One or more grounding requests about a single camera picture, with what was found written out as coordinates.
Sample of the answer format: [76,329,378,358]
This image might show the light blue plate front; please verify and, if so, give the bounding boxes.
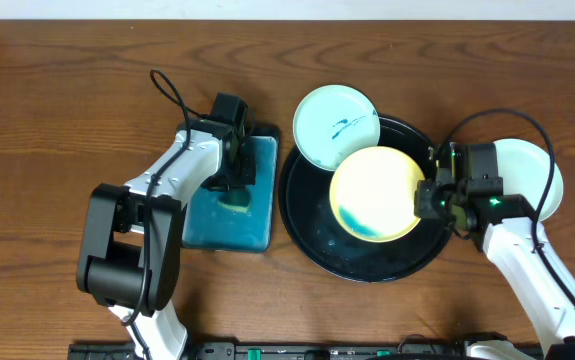
[494,138,564,222]

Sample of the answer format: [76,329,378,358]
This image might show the light blue plate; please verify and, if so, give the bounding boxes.
[494,138,564,222]
[293,85,380,171]

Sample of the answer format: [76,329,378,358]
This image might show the green yellow sponge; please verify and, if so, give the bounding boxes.
[217,189,251,213]

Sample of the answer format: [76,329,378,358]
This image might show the yellow plate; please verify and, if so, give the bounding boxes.
[329,146,425,243]

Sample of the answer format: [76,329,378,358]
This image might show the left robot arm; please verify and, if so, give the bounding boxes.
[76,115,255,359]

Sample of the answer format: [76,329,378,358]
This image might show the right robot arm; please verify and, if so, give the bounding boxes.
[414,168,575,359]

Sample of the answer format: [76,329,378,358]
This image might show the black rectangular tray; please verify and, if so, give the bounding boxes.
[176,122,282,254]

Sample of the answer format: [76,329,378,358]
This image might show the black round tray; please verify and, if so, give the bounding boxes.
[279,117,450,283]

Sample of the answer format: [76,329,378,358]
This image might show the blue water basin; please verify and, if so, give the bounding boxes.
[181,135,279,253]

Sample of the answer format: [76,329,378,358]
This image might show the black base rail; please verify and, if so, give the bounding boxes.
[67,340,543,360]

